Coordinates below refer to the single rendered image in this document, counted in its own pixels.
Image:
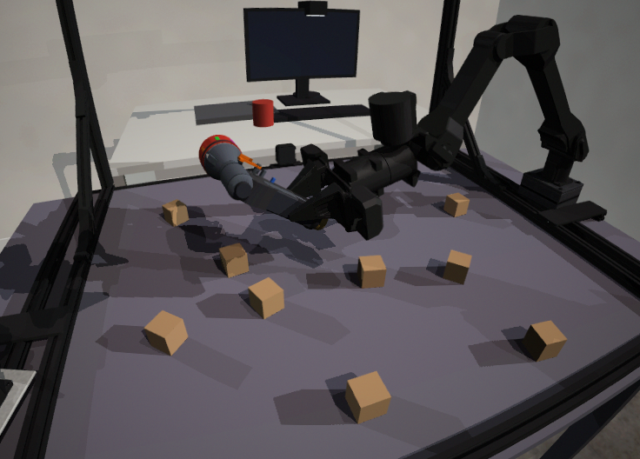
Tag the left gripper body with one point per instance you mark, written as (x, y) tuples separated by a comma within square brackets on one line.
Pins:
[(368, 169)]

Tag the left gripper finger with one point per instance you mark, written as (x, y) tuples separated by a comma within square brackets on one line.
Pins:
[(307, 182), (329, 203)]

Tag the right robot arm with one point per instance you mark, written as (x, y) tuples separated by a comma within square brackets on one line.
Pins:
[(5, 386)]

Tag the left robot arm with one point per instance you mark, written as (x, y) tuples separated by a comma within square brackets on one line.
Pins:
[(393, 115)]

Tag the tan cube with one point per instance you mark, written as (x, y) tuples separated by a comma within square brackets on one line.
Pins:
[(234, 260), (367, 397), (266, 298), (371, 271), (544, 340), (456, 204), (457, 267), (175, 212), (166, 332)]

